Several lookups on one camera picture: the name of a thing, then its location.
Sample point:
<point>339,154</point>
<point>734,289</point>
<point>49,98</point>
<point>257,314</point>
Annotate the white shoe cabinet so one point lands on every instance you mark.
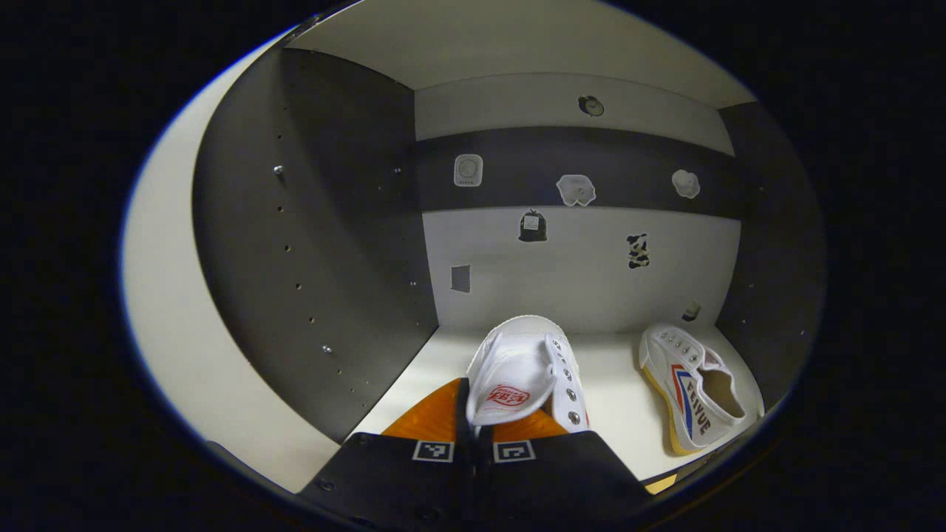
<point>576,281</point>

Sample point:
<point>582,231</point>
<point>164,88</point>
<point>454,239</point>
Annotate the white canvas shoe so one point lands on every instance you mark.
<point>695,399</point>
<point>517,362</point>

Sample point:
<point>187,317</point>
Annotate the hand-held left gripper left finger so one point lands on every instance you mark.
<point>392,480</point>

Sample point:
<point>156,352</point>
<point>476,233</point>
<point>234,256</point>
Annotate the white shoe cabinet door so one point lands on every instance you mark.
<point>170,332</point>

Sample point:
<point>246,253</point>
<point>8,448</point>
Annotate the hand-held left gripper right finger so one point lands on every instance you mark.
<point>547,480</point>

